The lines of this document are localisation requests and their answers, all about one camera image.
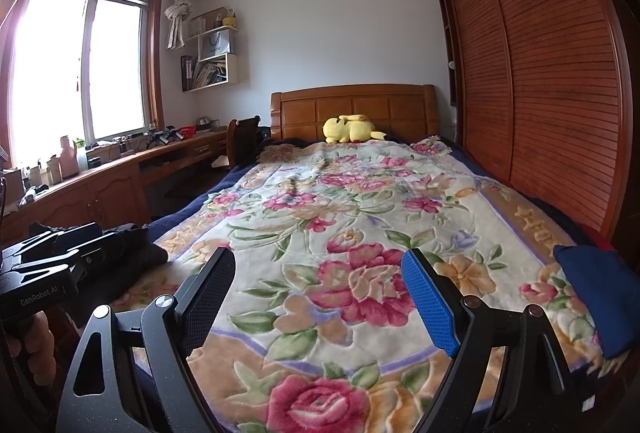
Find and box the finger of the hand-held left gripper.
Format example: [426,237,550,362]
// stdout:
[0,222,103,266]
[12,233,127,280]

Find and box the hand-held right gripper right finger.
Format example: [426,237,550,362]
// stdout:
[401,248,576,433]

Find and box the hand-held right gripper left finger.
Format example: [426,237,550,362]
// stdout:
[56,247,237,433]

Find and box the person's left hand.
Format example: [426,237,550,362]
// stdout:
[21,312,57,387]

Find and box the folded black garment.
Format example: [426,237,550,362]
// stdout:
[27,222,169,329]

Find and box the long wooden desk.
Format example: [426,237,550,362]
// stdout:
[0,125,231,246]

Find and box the beige bottle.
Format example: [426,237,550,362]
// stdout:
[59,135,78,178]

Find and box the floral blanket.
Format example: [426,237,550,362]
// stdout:
[115,135,631,433]

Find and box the wooden chair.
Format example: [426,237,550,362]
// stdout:
[226,115,271,168]

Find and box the blue folded cloth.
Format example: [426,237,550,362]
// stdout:
[553,243,640,360]

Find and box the red cloth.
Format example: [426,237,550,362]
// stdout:
[582,223,616,254]

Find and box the yellow plush toy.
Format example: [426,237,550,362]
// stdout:
[322,114,387,144]

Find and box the wooden bed headboard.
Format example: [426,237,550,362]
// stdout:
[270,84,439,144]

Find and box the row of books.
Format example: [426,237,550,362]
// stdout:
[182,55,228,90]

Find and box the white paper bag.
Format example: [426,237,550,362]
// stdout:
[197,30,232,61]

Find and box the wooden louvred wardrobe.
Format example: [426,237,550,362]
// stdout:
[430,0,636,244]

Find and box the tied white curtain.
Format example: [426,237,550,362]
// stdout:
[164,0,206,50]

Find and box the black camera rig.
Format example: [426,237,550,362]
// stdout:
[146,125,181,146]

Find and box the window with wooden frame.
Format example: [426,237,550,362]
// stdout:
[0,0,165,164]

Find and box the white wall shelf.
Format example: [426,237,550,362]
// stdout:
[181,24,241,92]

